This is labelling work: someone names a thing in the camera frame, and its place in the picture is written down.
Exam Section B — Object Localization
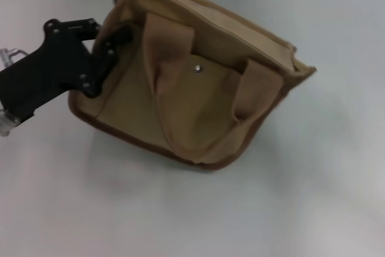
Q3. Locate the khaki canvas food bag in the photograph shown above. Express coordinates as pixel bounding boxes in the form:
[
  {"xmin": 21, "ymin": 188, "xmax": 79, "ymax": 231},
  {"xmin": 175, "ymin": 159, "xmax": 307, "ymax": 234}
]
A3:
[{"xmin": 67, "ymin": 0, "xmax": 318, "ymax": 173}]

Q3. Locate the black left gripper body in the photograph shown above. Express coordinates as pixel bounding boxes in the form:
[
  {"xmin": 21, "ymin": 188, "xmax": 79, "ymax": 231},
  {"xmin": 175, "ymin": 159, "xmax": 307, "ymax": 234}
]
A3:
[{"xmin": 0, "ymin": 20, "xmax": 91, "ymax": 119}]

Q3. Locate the silver left wrist cable connector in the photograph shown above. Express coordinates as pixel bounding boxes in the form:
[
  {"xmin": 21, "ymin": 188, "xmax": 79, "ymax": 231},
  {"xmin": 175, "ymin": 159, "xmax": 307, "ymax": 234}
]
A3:
[{"xmin": 0, "ymin": 48, "xmax": 26, "ymax": 63}]

